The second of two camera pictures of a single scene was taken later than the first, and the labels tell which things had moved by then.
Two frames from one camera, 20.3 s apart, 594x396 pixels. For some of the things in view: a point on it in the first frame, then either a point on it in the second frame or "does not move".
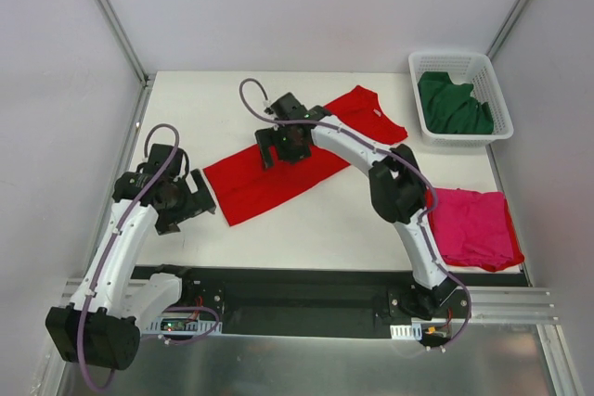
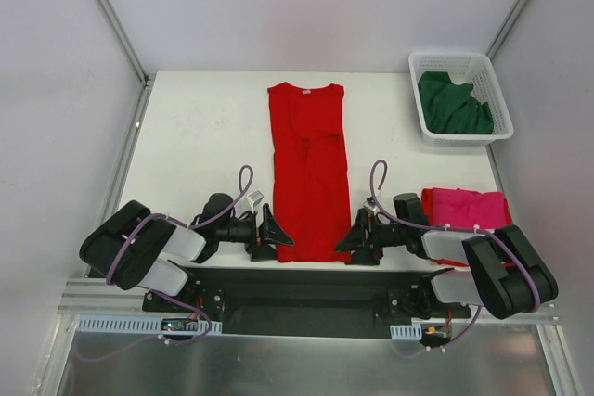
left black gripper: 200,201 to 259,236
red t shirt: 243,187 to 310,181
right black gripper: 265,146 to 369,238
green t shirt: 449,108 does not move
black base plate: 327,301 does not move
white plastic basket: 473,69 does not move
